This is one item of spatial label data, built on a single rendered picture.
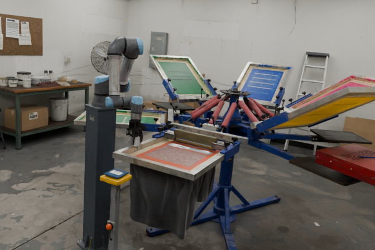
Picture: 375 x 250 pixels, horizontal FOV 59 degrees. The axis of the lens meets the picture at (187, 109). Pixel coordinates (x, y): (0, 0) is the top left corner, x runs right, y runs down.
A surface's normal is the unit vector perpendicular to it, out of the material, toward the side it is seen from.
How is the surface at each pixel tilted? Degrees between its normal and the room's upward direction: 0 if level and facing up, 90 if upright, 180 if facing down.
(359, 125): 77
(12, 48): 90
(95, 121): 90
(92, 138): 90
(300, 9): 90
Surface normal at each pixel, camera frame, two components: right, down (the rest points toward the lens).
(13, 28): 0.88, 0.13
